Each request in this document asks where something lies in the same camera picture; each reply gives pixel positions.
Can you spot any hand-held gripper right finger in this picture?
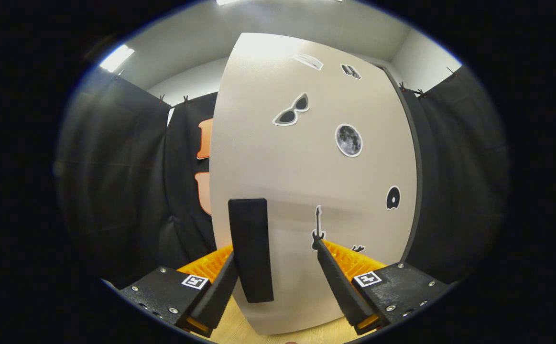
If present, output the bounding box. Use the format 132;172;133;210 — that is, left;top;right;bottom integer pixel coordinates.
315;238;450;335

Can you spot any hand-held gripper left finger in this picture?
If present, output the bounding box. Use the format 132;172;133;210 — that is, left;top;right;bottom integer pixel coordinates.
120;245;240;337

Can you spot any black door handle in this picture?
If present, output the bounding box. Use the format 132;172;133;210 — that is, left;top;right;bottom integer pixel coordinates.
228;198;274;304

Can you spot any dark grey shoe cabinet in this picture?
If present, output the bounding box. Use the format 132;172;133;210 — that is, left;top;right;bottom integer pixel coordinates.
373;64;424;261

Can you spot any white shoe cabinet door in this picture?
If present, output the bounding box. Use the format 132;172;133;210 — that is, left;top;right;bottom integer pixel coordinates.
209;32;418;335

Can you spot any black backdrop cloth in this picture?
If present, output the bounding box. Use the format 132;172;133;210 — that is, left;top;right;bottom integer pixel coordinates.
55;64;510;287

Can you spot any row of black cloth clips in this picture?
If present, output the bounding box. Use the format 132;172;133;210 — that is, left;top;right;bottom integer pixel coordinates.
115;67;458;103

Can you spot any narrow ceiling light strip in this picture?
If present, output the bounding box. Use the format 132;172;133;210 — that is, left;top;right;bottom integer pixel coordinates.
99;44;135;73

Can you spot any large ceiling light panel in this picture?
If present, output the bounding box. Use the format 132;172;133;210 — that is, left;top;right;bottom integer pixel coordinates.
216;0;343;5

